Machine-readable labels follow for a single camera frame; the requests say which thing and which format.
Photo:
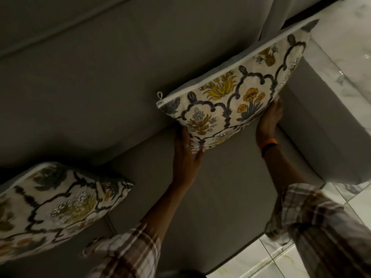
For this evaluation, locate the person's right hand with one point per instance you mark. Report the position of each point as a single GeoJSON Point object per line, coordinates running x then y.
{"type": "Point", "coordinates": [266, 124]}

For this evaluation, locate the person's left hand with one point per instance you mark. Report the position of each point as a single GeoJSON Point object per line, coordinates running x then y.
{"type": "Point", "coordinates": [182, 162]}

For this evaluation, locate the person's right fingers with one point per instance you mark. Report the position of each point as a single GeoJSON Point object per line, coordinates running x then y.
{"type": "Point", "coordinates": [275, 108]}

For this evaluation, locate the person's left thumb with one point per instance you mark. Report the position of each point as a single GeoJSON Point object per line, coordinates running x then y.
{"type": "Point", "coordinates": [199, 154]}

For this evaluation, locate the floral cushion with zipper pull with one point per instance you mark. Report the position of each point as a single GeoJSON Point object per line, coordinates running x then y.
{"type": "Point", "coordinates": [232, 92]}

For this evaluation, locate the person's right forearm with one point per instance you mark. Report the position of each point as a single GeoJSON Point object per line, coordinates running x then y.
{"type": "Point", "coordinates": [282, 170]}

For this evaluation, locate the person's left forearm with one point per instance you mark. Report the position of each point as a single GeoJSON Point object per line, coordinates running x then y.
{"type": "Point", "coordinates": [162, 207]}

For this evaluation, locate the orange and black wristband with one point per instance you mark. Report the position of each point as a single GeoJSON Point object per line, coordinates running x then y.
{"type": "Point", "coordinates": [268, 144]}

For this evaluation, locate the grey fabric sofa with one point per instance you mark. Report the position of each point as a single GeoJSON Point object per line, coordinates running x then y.
{"type": "Point", "coordinates": [121, 98]}

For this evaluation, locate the floral patterned cushion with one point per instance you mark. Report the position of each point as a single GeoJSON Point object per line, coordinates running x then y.
{"type": "Point", "coordinates": [55, 205]}

